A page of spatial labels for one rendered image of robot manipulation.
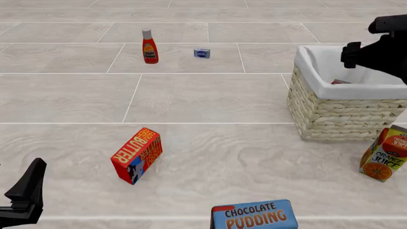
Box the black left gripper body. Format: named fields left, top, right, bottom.
left=0, top=201, right=44, bottom=226

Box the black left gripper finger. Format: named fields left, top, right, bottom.
left=4, top=157, right=48, bottom=205

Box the woven basket with white liner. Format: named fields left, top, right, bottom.
left=286, top=45, right=407, bottom=142

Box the red butter box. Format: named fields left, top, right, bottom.
left=110, top=127, right=164, bottom=186

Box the red ketchup bottle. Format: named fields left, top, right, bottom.
left=141, top=27, right=160, bottom=65

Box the blue chocolate pudding box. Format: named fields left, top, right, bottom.
left=210, top=198, right=300, bottom=229

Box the orange juice carton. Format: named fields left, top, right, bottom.
left=359, top=124, right=407, bottom=183

